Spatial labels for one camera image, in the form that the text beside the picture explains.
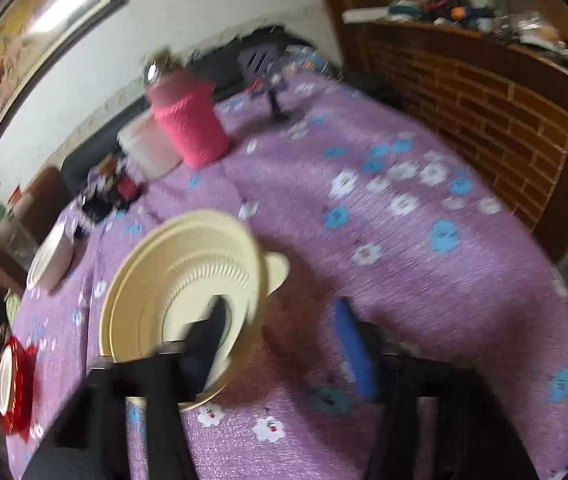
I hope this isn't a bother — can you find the red glass plate gold rim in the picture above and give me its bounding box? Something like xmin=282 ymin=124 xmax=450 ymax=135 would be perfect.
xmin=0 ymin=335 xmax=37 ymax=436

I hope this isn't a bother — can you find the cream plastic bowl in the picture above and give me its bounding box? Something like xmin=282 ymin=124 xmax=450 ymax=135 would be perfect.
xmin=98 ymin=209 xmax=290 ymax=412

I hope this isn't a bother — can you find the small white foam bowl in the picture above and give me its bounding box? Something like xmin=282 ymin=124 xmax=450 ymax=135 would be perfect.
xmin=26 ymin=223 xmax=74 ymax=292

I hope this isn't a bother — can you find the large white foam bowl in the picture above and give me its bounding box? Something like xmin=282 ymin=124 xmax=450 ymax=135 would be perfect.
xmin=0 ymin=344 xmax=14 ymax=416

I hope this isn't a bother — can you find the purple floral tablecloth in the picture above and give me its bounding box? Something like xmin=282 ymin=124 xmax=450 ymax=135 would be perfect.
xmin=7 ymin=74 xmax=568 ymax=479

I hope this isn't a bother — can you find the clear bottle green lid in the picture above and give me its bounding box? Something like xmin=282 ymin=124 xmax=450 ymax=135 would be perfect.
xmin=0 ymin=204 xmax=40 ymax=271

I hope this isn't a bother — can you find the black round tin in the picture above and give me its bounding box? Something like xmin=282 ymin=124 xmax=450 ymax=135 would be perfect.
xmin=78 ymin=190 xmax=113 ymax=224

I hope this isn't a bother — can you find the brown armchair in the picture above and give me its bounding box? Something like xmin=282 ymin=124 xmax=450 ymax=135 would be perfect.
xmin=0 ymin=166 xmax=71 ymax=297

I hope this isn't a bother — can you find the black red jar cork lid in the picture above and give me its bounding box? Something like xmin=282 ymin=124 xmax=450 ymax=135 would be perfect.
xmin=105 ymin=170 xmax=143 ymax=210

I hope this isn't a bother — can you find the white plastic jar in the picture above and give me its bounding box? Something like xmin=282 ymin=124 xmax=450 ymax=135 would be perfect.
xmin=116 ymin=110 xmax=182 ymax=181

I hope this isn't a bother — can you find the wooden brick-pattern counter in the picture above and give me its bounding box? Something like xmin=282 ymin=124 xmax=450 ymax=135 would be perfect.
xmin=324 ymin=0 xmax=568 ymax=262

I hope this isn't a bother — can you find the pink knit-sleeved thermos bottle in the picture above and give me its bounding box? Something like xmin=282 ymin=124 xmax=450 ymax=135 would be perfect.
xmin=143 ymin=50 xmax=231 ymax=168

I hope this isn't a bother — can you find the black leather sofa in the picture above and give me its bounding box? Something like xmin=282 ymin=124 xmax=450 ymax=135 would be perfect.
xmin=60 ymin=25 xmax=310 ymax=196

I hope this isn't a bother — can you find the black phone stand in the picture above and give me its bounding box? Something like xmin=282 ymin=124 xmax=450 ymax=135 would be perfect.
xmin=238 ymin=44 xmax=305 ymax=125

